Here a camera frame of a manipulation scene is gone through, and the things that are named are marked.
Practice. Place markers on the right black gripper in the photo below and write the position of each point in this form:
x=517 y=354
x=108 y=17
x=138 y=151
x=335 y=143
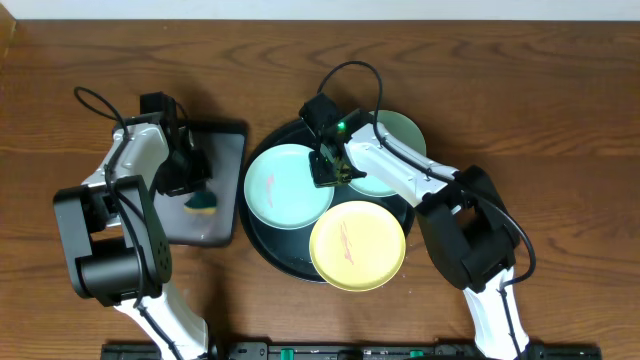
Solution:
x=322 y=179

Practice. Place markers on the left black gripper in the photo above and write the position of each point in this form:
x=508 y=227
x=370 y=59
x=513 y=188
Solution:
x=201 y=168

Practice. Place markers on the green yellow sponge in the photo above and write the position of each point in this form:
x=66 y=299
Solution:
x=201 y=202

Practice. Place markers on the light blue plate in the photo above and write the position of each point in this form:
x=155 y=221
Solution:
x=279 y=189

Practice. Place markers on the pale green plate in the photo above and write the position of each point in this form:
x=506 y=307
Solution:
x=406 y=131

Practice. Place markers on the yellow plate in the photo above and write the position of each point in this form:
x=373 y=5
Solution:
x=357 y=246

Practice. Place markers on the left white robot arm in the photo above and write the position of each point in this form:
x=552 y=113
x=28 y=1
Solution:
x=115 y=242

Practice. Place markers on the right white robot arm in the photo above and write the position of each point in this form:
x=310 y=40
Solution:
x=468 y=233

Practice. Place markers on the black rectangular tray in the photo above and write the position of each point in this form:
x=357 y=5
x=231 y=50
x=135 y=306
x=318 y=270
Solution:
x=204 y=216

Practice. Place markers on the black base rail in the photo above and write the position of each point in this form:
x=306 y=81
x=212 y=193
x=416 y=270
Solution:
x=263 y=351

